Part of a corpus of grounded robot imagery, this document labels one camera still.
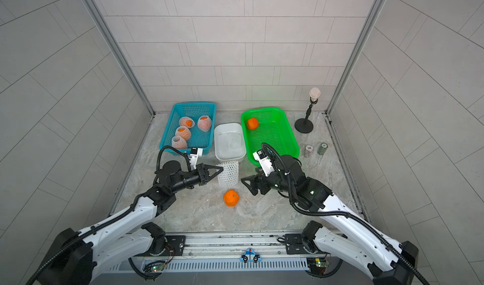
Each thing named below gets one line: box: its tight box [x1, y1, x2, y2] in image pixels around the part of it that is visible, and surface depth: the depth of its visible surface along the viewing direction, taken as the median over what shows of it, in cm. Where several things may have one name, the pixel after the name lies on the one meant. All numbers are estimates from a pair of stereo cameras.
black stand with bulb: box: [294, 87, 322, 134], surface depth 110 cm
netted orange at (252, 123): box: [247, 117, 260, 130], surface depth 107 cm
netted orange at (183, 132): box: [175, 125, 192, 142], surface depth 100 cm
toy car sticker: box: [240, 247, 263, 263], surface depth 69 cm
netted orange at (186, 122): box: [178, 116, 196, 129], surface depth 107 cm
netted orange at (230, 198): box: [223, 189, 240, 208], surface depth 80 cm
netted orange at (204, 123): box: [197, 114, 213, 133], surface depth 104 cm
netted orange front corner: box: [171, 135, 188, 150], surface depth 95 cm
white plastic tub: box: [213, 122, 248, 163], surface depth 101 cm
